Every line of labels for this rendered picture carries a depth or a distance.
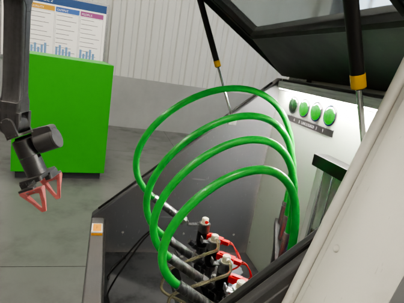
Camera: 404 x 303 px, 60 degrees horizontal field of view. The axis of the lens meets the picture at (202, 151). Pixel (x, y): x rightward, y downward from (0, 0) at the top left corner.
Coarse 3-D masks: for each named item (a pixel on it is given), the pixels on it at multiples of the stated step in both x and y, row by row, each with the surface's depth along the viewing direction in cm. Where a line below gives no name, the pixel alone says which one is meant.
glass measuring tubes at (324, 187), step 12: (324, 156) 81; (324, 168) 79; (336, 168) 75; (324, 180) 79; (336, 180) 76; (312, 192) 84; (324, 192) 80; (312, 204) 84; (324, 204) 80; (312, 216) 85; (312, 228) 82; (300, 240) 87
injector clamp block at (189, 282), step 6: (180, 258) 87; (186, 258) 87; (174, 270) 85; (216, 270) 84; (174, 276) 85; (180, 276) 79; (186, 276) 79; (186, 282) 77; (192, 282) 78; (198, 288) 76; (210, 294) 77; (174, 300) 83; (186, 300) 73; (210, 300) 77
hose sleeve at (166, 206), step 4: (156, 196) 77; (152, 200) 77; (156, 200) 76; (164, 204) 77; (168, 204) 78; (164, 208) 77; (168, 208) 78; (172, 208) 78; (168, 212) 78; (172, 212) 78; (176, 212) 79; (172, 216) 79
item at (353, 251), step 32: (384, 96) 42; (384, 128) 41; (352, 160) 44; (384, 160) 39; (352, 192) 43; (384, 192) 38; (320, 224) 45; (352, 224) 40; (384, 224) 36; (320, 256) 44; (352, 256) 39; (384, 256) 35; (320, 288) 42; (352, 288) 38; (384, 288) 34
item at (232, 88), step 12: (192, 96) 72; (204, 96) 73; (264, 96) 76; (168, 108) 72; (276, 108) 78; (156, 120) 72; (288, 120) 79; (144, 132) 72; (288, 132) 80; (144, 144) 73
